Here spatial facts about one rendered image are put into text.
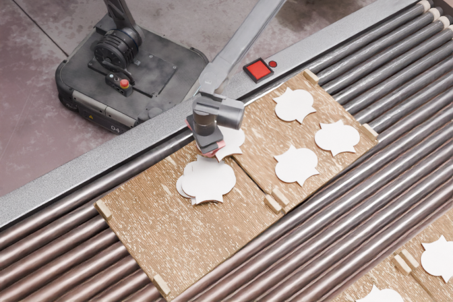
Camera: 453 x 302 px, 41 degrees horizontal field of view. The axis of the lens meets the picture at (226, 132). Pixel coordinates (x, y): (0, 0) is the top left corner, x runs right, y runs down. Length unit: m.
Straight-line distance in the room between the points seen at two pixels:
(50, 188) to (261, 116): 0.67
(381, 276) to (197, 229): 0.52
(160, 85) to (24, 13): 1.03
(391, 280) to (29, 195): 1.03
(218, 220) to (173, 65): 1.30
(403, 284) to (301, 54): 0.85
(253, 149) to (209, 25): 1.67
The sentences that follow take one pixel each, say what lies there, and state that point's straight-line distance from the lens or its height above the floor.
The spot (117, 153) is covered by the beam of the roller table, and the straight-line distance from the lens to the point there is 1.82.
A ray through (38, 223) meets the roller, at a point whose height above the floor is 0.91.
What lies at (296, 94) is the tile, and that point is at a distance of 1.96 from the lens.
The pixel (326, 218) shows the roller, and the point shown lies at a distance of 1.79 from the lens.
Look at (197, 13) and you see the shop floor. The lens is 3.47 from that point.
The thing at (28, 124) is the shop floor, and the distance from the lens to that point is 3.03.
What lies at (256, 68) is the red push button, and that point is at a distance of 2.03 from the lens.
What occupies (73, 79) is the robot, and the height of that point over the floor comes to 0.24.
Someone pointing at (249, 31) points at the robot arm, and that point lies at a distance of 1.54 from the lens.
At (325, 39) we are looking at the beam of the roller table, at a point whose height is 0.91.
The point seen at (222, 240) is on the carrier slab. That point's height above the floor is 0.94.
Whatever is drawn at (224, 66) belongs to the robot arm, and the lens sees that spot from 1.50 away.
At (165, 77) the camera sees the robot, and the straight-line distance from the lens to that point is 2.82.
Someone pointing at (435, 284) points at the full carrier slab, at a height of 0.94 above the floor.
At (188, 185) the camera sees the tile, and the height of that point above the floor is 0.98.
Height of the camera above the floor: 2.47
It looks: 56 degrees down
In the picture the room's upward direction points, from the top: 11 degrees clockwise
